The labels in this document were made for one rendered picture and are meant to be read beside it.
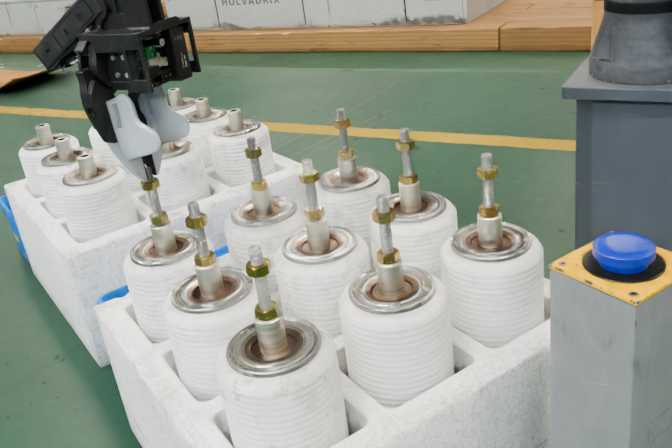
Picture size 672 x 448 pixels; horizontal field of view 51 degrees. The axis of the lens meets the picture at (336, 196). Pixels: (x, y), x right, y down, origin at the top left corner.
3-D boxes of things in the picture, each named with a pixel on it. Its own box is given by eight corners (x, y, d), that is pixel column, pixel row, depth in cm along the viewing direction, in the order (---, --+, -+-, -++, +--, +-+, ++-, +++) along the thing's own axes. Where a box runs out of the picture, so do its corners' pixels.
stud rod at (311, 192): (322, 228, 70) (311, 157, 67) (322, 232, 69) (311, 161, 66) (312, 229, 70) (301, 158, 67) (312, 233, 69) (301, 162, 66)
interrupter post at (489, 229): (509, 244, 66) (508, 213, 65) (491, 254, 65) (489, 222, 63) (490, 236, 68) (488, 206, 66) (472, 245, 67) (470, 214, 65)
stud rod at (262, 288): (276, 335, 54) (259, 249, 51) (263, 336, 54) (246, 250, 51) (278, 328, 55) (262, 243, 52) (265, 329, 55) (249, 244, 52)
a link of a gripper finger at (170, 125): (189, 178, 69) (165, 88, 65) (144, 174, 72) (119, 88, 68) (208, 165, 71) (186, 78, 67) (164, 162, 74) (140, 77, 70)
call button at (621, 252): (616, 249, 51) (617, 224, 50) (667, 268, 48) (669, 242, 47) (579, 269, 49) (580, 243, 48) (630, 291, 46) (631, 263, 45)
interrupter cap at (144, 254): (202, 261, 71) (201, 254, 71) (127, 275, 70) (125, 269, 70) (203, 229, 78) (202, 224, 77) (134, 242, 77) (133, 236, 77)
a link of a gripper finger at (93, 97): (104, 148, 65) (81, 52, 61) (92, 147, 65) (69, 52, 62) (140, 132, 68) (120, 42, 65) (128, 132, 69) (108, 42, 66)
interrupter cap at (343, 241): (345, 225, 74) (344, 219, 74) (367, 255, 67) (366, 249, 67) (276, 241, 73) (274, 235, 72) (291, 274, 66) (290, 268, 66)
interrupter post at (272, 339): (287, 358, 54) (280, 322, 53) (257, 360, 54) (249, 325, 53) (291, 340, 56) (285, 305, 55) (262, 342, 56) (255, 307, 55)
